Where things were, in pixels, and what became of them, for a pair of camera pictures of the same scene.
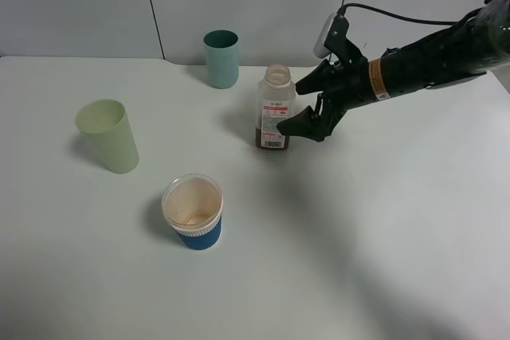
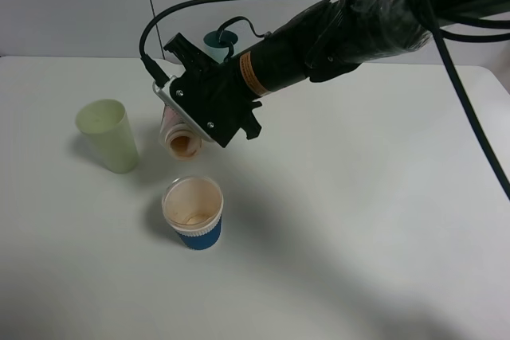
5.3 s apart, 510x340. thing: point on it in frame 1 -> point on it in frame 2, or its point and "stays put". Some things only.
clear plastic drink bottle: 276,101 -> 176,137
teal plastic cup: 222,58 stays put
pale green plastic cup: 105,121 stays put
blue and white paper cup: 193,206 stays put
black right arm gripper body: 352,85 -> 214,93
